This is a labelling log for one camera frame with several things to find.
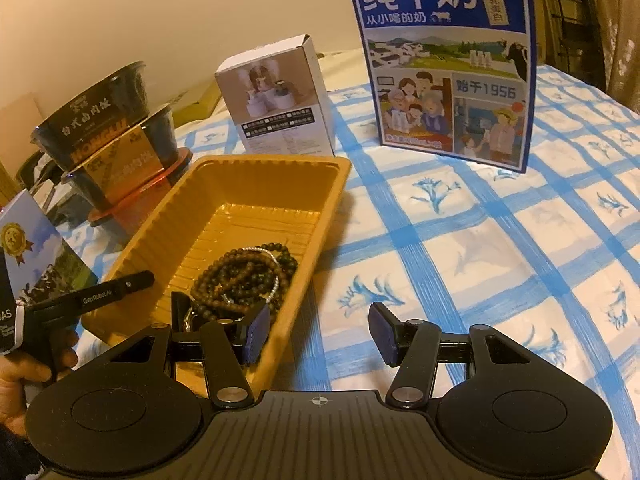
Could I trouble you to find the brown bead bracelet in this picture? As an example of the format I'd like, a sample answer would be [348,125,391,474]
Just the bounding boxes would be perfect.
[220,249,282,303]

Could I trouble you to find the blue checked tablecloth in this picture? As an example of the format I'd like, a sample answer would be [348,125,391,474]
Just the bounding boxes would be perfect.
[50,50,640,461]

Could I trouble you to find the black instant rice bowl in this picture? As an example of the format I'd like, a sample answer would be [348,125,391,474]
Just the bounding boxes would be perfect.
[31,60,151,171]

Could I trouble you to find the brown cardboard sheet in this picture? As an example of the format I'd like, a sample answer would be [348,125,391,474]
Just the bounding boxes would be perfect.
[167,80,226,126]

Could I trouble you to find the blue illustrated milk carton box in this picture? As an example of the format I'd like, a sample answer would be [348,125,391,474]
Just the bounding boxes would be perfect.
[344,0,540,171]

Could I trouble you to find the person's left hand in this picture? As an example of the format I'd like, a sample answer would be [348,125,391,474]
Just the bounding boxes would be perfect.
[0,331,82,442]

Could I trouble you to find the large cow print carton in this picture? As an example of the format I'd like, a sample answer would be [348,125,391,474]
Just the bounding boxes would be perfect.
[0,190,101,311]

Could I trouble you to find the yellow plastic tray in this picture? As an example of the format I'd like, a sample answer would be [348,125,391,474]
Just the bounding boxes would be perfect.
[80,155,353,393]

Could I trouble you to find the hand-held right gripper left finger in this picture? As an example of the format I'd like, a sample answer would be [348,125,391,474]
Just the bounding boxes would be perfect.
[107,302,274,409]

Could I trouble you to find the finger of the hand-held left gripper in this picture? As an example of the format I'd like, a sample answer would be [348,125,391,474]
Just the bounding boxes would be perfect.
[29,270,155,322]

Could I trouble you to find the black wristwatch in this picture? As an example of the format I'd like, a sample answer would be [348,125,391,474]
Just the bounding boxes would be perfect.
[171,290,202,333]

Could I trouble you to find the dark bead bracelet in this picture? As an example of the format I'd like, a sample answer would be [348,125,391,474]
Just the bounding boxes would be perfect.
[260,241,300,287]

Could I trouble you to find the gold instant rice bowl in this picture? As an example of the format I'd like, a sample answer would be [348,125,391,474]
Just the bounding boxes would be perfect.
[61,103,177,211]

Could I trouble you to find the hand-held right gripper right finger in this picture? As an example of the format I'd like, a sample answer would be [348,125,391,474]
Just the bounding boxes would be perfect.
[367,302,539,409]

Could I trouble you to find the red instant rice bowl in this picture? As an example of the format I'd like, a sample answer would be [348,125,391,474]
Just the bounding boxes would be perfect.
[87,146,193,233]

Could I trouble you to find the small white product box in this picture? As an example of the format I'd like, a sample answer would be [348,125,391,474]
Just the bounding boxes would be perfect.
[215,34,336,157]

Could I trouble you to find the white small bead bracelet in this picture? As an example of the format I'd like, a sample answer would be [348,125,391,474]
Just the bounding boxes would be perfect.
[235,241,282,311]

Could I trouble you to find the beige patterned curtain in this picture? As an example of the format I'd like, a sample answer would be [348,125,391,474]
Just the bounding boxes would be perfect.
[590,0,640,111]

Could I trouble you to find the long dark bead necklace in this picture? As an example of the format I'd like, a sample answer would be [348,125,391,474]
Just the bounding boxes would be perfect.
[190,255,261,322]

